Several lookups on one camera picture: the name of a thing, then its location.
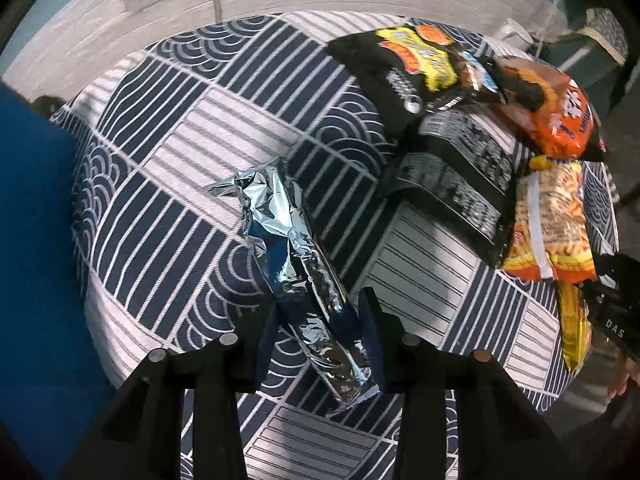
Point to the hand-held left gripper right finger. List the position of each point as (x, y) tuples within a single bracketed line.
[(372, 340)]

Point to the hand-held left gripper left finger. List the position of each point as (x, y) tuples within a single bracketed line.
[(265, 345)]

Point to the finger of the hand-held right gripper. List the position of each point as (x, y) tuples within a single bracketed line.
[(620, 271)]

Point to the long yellow snack packet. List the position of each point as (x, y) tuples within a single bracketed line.
[(572, 330)]

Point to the silver foil snack packet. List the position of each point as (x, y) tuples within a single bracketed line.
[(295, 260)]

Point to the blue cardboard box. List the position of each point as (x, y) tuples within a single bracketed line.
[(35, 260)]

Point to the person's right hand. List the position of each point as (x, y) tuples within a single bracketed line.
[(621, 377)]

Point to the yellow red snack packet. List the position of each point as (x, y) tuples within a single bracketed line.
[(560, 220)]

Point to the orange snack packet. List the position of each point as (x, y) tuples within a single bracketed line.
[(565, 120)]

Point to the small black snack packet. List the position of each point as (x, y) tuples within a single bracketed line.
[(460, 185)]

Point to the navy patterned tablecloth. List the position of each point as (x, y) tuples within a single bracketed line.
[(175, 160)]

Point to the navy herringbone cloth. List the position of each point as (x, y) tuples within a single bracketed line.
[(607, 30)]

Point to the black yellow snack packet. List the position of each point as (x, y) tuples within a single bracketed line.
[(380, 75)]

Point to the black round object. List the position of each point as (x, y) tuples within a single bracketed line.
[(47, 105)]

